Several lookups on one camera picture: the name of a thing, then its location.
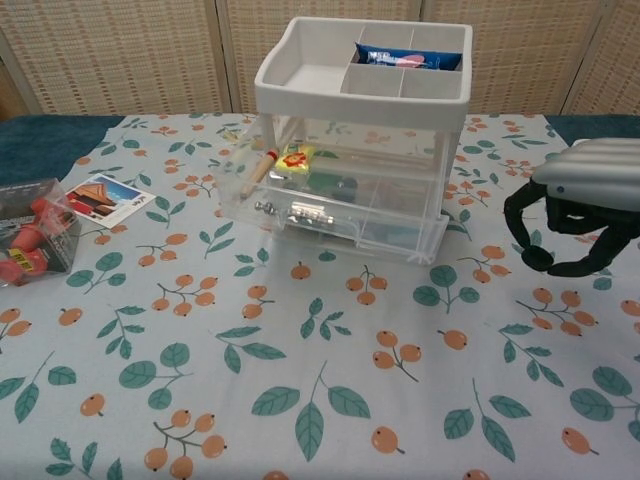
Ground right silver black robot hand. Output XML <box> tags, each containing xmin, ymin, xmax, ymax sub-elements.
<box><xmin>503</xmin><ymin>138</ymin><xmax>640</xmax><ymax>277</ymax></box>

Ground clear drawer with bead handle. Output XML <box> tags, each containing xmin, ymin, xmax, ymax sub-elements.
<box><xmin>212</xmin><ymin>125</ymin><xmax>451</xmax><ymax>265</ymax></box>

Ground white top clear drawer organizer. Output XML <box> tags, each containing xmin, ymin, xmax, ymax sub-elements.
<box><xmin>253</xmin><ymin>16</ymin><xmax>474</xmax><ymax>266</ymax></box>

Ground blue snack packet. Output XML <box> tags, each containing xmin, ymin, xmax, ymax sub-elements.
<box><xmin>354</xmin><ymin>42</ymin><xmax>464</xmax><ymax>70</ymax></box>

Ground green round lid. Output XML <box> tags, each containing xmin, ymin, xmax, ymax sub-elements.
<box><xmin>309</xmin><ymin>169</ymin><xmax>346</xmax><ymax>191</ymax></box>

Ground yellow snack packet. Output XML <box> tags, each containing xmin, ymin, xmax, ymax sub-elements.
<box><xmin>272</xmin><ymin>143</ymin><xmax>319</xmax><ymax>179</ymax></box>

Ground floral orange berry tablecloth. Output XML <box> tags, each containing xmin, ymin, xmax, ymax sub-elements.
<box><xmin>0</xmin><ymin>113</ymin><xmax>640</xmax><ymax>480</ymax></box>

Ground wooden pencil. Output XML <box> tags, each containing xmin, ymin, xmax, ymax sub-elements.
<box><xmin>239</xmin><ymin>147</ymin><xmax>280</xmax><ymax>201</ymax></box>

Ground woven folding screen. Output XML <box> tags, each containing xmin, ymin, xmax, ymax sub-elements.
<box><xmin>0</xmin><ymin>0</ymin><xmax>640</xmax><ymax>121</ymax></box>

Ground temple picture postcard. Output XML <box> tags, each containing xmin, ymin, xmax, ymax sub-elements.
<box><xmin>64</xmin><ymin>173</ymin><xmax>155</xmax><ymax>230</ymax></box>

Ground clear box of red toys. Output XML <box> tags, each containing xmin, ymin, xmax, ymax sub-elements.
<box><xmin>0</xmin><ymin>177</ymin><xmax>83</xmax><ymax>289</ymax></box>

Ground metal bead chain handle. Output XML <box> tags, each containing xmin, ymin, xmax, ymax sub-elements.
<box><xmin>255</xmin><ymin>199</ymin><xmax>337</xmax><ymax>227</ymax></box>

